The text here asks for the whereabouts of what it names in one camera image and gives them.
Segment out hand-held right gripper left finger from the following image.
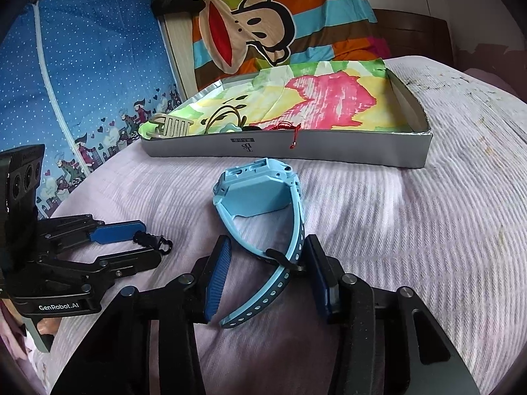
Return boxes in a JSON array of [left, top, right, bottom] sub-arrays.
[[49, 234, 233, 395]]

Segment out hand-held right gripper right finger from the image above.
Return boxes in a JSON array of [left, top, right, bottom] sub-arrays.
[[302, 234, 480, 395]]

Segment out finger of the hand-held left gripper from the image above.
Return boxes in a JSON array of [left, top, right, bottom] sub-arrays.
[[37, 249, 162, 288], [37, 214, 146, 252]]

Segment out black hair clip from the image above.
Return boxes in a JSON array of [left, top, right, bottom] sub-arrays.
[[132, 231, 173, 255]]

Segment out light blue smartwatch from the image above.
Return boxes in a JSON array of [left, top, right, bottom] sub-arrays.
[[211, 158, 308, 329]]

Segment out grey cardboard box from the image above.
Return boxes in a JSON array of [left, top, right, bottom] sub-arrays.
[[140, 58, 434, 170]]

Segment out brown hair tie yellow bead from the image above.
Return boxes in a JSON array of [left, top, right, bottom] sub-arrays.
[[204, 104, 248, 135]]

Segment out red string bracelet with pendant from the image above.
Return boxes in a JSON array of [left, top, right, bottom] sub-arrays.
[[255, 119, 304, 149]]

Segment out person's left forearm pink sleeve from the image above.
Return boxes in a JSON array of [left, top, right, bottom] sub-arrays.
[[0, 300, 36, 365]]

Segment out beige hair claw clip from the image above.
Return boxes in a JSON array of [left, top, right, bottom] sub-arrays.
[[150, 113, 194, 139]]

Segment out blue dotted printed curtain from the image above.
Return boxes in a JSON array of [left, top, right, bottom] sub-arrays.
[[0, 0, 184, 222]]

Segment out colourful cloth in box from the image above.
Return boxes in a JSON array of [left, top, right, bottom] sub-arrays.
[[140, 59, 390, 137]]

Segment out striped monkey print cloth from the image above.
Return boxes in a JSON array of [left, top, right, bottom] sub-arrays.
[[189, 0, 393, 92]]

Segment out dark wooden headboard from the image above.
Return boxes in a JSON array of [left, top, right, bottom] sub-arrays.
[[372, 8, 454, 71]]

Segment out pink pillow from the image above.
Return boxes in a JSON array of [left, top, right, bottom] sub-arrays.
[[461, 67, 527, 105]]

